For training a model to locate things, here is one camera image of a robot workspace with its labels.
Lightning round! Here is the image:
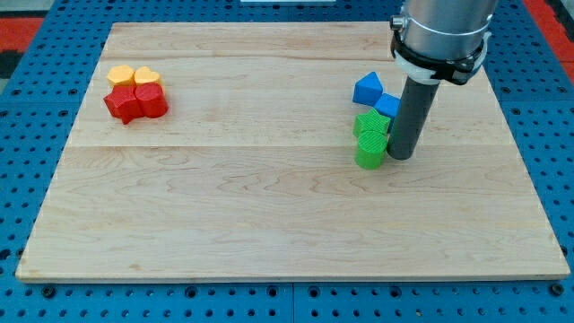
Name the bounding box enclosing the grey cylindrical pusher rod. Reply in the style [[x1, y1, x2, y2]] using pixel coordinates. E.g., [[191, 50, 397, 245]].
[[387, 77, 440, 161]]

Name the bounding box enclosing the red cylinder block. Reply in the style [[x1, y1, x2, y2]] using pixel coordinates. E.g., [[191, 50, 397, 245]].
[[135, 83, 169, 118]]

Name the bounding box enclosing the green star block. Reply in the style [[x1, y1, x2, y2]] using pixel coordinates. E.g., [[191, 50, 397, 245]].
[[352, 109, 391, 137]]

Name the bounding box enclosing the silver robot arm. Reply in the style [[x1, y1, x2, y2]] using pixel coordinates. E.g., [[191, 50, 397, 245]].
[[390, 0, 497, 60]]

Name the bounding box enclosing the yellow hexagon block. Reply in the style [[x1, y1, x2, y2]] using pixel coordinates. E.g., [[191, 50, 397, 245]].
[[107, 65, 135, 87]]

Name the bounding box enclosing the red star block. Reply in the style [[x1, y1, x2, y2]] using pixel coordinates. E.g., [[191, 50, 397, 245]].
[[103, 85, 144, 125]]

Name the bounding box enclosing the light wooden board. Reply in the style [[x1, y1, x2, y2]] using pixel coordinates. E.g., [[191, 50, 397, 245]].
[[15, 22, 570, 284]]

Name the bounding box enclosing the yellow heart block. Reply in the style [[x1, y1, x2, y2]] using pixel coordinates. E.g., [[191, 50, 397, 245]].
[[134, 66, 162, 86]]

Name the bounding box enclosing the blue triangle block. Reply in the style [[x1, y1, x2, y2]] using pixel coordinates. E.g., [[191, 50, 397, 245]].
[[352, 72, 384, 106]]

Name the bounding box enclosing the blue cube block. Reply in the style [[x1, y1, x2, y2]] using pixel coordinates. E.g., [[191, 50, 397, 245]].
[[374, 93, 401, 133]]

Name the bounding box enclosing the black and white clamp ring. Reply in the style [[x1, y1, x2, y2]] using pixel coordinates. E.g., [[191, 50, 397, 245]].
[[389, 30, 492, 87]]

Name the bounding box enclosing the green cylinder block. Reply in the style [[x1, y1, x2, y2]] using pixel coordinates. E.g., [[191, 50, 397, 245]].
[[354, 131, 387, 170]]

